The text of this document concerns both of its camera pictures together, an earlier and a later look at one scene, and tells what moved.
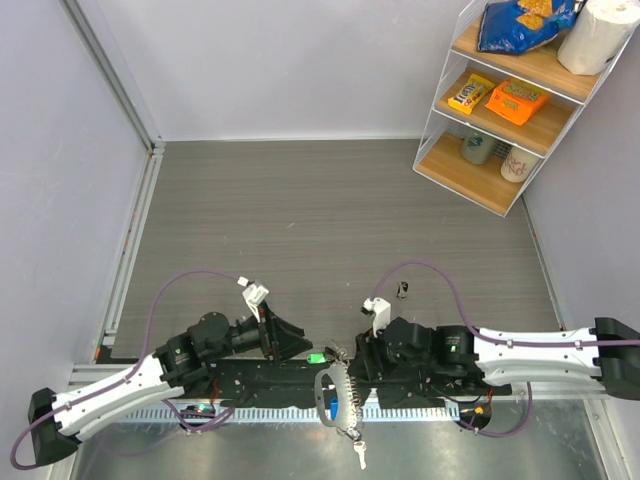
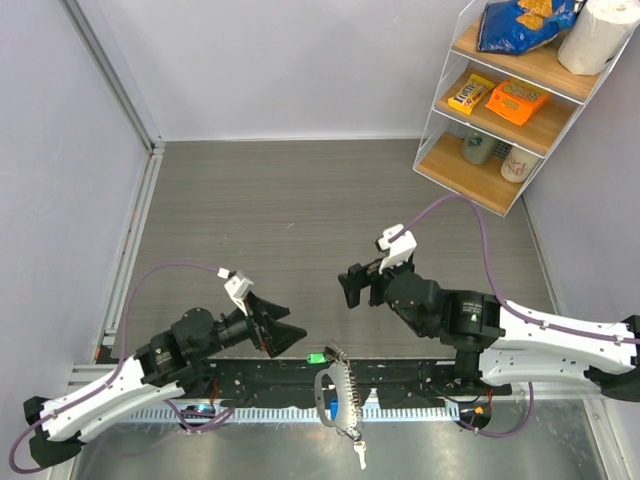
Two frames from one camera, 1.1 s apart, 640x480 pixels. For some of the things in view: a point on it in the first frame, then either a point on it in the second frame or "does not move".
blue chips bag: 512,26 does not move
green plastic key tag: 316,358 does not move
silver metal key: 360,446 does not move
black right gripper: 368,351 → 360,276
